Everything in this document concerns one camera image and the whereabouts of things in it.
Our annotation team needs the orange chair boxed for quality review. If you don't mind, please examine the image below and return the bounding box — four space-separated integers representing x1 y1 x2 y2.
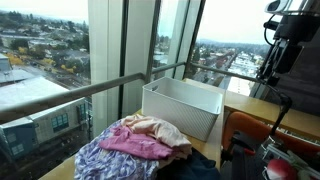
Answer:
221 112 320 160

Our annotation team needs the metal window handrail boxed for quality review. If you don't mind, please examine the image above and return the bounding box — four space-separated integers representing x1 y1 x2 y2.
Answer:
0 61 266 123

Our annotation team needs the magenta pink garment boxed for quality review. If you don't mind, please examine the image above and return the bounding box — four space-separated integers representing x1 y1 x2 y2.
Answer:
99 126 173 160

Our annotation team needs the peach pink garment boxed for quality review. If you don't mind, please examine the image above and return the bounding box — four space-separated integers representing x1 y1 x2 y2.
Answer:
121 114 192 159

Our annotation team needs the black camera tripod arm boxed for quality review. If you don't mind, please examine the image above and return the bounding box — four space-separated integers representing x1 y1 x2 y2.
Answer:
268 85 292 136

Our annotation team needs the white plastic basket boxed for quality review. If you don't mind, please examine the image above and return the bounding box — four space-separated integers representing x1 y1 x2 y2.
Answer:
141 77 223 141

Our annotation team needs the purple white floral garment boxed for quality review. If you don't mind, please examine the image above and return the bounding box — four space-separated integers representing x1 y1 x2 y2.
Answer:
74 121 159 180

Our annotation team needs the black camera on stand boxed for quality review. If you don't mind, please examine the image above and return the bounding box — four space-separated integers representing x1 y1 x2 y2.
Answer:
257 0 320 86

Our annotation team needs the dark navy garment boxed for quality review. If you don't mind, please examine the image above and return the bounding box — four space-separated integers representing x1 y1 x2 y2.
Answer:
156 148 220 180

